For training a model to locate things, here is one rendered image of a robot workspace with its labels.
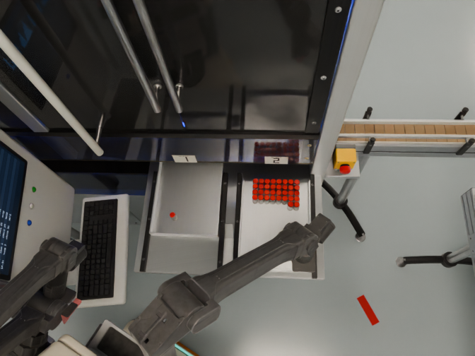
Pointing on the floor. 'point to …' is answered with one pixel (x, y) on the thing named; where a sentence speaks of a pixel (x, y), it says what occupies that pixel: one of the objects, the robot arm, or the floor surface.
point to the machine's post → (346, 78)
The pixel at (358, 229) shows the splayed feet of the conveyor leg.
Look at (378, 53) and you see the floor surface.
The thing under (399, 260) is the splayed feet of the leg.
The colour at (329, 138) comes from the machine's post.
